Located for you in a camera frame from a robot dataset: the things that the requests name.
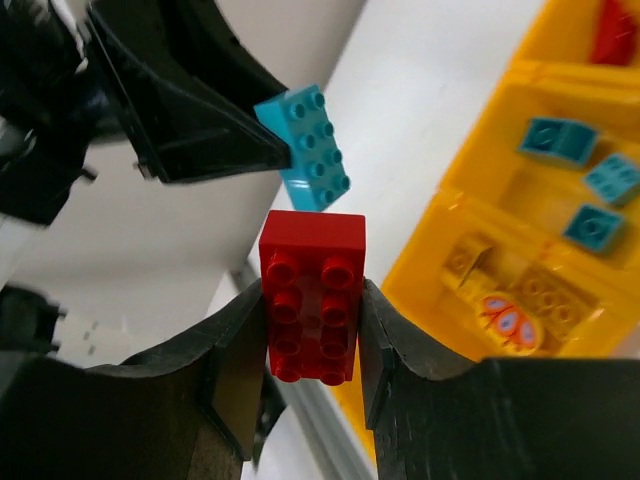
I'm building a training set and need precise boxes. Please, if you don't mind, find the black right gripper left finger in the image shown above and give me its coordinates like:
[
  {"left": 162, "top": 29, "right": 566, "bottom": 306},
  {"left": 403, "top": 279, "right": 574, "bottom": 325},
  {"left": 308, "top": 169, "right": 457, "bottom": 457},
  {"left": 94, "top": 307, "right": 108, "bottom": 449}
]
[{"left": 1, "top": 283, "right": 267, "bottom": 479}]

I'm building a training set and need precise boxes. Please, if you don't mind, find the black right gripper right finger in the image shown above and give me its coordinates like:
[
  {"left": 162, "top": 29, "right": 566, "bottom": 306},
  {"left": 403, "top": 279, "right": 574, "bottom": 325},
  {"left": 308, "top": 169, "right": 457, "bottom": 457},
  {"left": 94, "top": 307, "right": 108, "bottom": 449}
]
[{"left": 359, "top": 281, "right": 639, "bottom": 479}]

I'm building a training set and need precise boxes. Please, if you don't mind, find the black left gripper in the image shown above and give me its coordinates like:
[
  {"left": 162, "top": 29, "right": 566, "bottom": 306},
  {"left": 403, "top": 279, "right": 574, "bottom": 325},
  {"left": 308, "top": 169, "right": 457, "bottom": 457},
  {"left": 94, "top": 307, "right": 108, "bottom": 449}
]
[{"left": 1, "top": 1, "right": 291, "bottom": 225}]

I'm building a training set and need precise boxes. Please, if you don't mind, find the yellow round orange-print lego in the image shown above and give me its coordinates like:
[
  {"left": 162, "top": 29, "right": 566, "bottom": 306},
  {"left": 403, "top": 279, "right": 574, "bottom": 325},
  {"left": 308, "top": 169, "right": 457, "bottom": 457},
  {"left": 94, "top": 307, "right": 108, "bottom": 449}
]
[{"left": 477, "top": 292, "right": 545, "bottom": 356}]

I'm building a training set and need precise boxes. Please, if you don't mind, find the yellow long lego brick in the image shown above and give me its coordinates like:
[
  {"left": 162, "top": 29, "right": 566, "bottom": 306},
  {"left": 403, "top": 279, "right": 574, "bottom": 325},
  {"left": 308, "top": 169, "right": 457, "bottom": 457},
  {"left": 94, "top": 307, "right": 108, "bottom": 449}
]
[{"left": 511, "top": 264, "right": 597, "bottom": 342}]

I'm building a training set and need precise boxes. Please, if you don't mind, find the teal rectangular lego brick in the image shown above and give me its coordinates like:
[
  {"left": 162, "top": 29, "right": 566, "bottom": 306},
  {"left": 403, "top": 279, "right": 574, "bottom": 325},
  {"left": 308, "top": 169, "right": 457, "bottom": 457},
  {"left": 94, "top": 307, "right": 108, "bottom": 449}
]
[{"left": 254, "top": 84, "right": 351, "bottom": 212}]

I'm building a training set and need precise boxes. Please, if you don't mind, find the red studded lego brick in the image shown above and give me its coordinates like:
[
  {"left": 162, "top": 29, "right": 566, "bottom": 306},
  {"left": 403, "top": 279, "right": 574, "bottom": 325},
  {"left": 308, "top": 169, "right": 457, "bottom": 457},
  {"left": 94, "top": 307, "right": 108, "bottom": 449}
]
[{"left": 259, "top": 210, "right": 366, "bottom": 386}]

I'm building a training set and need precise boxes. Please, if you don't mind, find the teal small lego brick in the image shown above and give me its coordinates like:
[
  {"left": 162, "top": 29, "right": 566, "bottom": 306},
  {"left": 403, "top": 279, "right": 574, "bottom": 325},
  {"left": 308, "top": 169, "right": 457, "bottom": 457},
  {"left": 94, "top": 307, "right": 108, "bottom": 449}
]
[{"left": 563, "top": 204, "right": 627, "bottom": 255}]

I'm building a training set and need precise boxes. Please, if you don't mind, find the teal sloped lego brick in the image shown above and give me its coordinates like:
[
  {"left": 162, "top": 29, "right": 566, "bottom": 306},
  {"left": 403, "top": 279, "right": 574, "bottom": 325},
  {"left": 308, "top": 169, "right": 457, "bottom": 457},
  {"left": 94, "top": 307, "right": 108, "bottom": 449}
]
[{"left": 584, "top": 153, "right": 639, "bottom": 208}]

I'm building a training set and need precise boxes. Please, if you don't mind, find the teal rounded lego brick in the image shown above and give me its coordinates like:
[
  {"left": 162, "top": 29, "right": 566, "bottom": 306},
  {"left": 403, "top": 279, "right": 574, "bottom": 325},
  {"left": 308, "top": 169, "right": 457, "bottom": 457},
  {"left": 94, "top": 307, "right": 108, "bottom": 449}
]
[{"left": 517, "top": 117, "right": 598, "bottom": 169}]

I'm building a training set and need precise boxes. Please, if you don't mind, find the red flower lego brick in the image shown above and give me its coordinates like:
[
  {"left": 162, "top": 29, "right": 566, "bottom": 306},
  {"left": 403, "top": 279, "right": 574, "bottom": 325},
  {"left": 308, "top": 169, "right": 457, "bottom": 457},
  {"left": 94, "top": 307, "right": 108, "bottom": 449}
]
[{"left": 589, "top": 0, "right": 639, "bottom": 66}]

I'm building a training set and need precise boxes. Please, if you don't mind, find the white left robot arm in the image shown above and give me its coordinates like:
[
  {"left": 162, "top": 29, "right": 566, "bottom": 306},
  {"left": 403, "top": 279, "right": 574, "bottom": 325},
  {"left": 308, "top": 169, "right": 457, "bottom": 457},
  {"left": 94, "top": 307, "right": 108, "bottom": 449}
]
[{"left": 1, "top": 1, "right": 292, "bottom": 354}]

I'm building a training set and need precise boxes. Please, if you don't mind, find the yellow divided plastic bin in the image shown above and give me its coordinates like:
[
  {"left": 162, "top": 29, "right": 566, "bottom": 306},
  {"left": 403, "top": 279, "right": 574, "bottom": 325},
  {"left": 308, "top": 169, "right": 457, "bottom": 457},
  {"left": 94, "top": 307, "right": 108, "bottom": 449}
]
[{"left": 330, "top": 1, "right": 639, "bottom": 454}]

